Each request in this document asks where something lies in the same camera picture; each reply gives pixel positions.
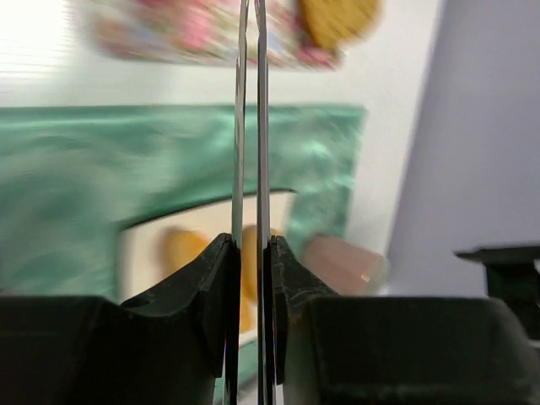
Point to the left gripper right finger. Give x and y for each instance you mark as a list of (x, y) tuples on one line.
[(319, 347)]

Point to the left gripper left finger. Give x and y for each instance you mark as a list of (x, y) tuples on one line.
[(167, 345)]

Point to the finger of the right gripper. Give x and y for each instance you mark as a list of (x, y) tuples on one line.
[(511, 275)]

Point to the orange glazed donut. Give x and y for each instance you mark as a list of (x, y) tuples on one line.
[(248, 298)]

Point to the yellow toast bread slice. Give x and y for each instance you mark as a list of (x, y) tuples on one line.
[(179, 247)]

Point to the brown bread slice front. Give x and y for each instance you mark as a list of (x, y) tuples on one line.
[(329, 23)]

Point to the white square plate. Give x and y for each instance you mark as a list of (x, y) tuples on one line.
[(139, 267)]

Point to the pink and white mug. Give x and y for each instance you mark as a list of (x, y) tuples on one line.
[(346, 268)]

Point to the green satin placemat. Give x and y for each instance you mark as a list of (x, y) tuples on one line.
[(73, 177)]

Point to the floral serving tray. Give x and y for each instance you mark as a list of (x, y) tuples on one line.
[(200, 32)]

